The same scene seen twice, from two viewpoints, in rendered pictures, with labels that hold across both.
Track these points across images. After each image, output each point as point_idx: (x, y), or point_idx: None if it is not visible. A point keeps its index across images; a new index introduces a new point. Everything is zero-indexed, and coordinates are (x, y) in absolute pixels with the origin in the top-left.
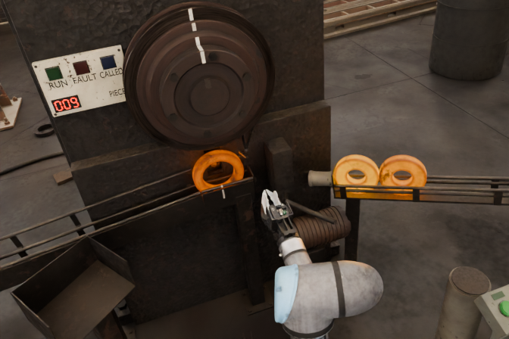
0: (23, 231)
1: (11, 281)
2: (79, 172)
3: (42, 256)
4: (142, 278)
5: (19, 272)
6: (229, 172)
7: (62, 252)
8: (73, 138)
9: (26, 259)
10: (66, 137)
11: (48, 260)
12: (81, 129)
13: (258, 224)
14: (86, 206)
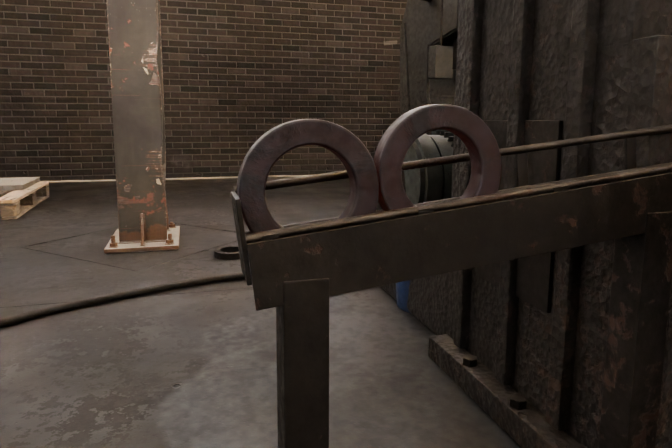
0: (547, 146)
1: (537, 236)
2: (670, 41)
3: (613, 184)
4: (671, 363)
5: (559, 216)
6: None
7: (648, 189)
8: None
9: (582, 184)
10: None
11: (619, 203)
12: None
13: None
14: (659, 126)
